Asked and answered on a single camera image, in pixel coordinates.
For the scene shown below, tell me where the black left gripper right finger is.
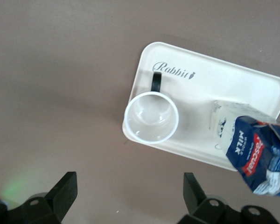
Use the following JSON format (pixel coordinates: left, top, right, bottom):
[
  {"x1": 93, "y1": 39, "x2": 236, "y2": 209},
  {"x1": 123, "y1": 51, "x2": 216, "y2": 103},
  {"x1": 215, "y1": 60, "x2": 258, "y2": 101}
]
[{"x1": 178, "y1": 172, "x2": 280, "y2": 224}]

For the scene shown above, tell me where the white mug with black handle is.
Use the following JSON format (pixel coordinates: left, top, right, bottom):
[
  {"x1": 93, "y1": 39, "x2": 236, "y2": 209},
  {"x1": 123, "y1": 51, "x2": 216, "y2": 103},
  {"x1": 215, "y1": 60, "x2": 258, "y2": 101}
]
[{"x1": 124, "y1": 72, "x2": 180, "y2": 144}]

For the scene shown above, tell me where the white tray with rabbit print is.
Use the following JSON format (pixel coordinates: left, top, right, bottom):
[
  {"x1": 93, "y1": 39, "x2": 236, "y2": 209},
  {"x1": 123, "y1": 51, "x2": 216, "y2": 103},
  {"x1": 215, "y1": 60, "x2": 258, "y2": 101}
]
[{"x1": 121, "y1": 41, "x2": 280, "y2": 173}]

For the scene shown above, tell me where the blue white milk carton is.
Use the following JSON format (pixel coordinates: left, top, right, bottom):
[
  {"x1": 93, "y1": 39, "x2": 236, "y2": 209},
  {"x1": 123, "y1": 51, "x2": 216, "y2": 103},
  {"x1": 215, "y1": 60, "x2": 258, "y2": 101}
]
[{"x1": 209, "y1": 100, "x2": 280, "y2": 198}]

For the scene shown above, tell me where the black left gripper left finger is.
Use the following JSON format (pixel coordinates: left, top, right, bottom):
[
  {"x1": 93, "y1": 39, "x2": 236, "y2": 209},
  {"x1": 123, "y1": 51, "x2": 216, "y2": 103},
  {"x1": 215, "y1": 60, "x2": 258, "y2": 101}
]
[{"x1": 0, "y1": 171, "x2": 78, "y2": 224}]

